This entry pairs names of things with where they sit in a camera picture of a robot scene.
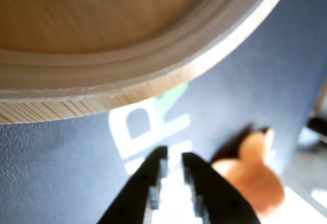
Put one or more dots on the round wooden tray box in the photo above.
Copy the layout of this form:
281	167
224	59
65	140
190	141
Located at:
102	29

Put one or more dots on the dark blue logo mat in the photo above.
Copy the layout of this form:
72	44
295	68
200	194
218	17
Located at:
51	157

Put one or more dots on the orange plush toy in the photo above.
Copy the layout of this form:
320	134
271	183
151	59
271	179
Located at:
255	183

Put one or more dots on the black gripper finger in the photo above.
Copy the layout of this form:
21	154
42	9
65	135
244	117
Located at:
214	196
143	183

